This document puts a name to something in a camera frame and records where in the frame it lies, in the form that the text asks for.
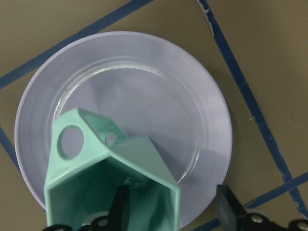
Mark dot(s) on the mint green faceted cup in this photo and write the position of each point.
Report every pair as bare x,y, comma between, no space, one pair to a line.
90,158

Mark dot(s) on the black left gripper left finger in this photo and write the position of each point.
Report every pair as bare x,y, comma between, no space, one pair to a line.
118,214

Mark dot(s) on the lavender plate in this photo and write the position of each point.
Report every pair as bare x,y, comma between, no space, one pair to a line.
149,87

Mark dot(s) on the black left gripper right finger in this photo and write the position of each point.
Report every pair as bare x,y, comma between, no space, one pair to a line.
231,213

